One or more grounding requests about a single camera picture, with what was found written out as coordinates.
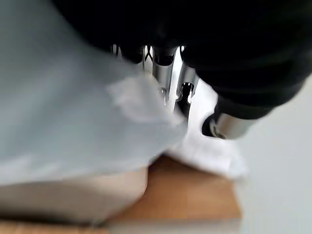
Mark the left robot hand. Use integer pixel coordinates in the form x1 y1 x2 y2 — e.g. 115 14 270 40
50 0 312 140

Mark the white bed quilt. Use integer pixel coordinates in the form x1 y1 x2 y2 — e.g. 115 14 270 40
0 0 249 191

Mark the brown wooden bed frame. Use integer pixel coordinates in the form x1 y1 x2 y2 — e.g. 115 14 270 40
0 156 244 234

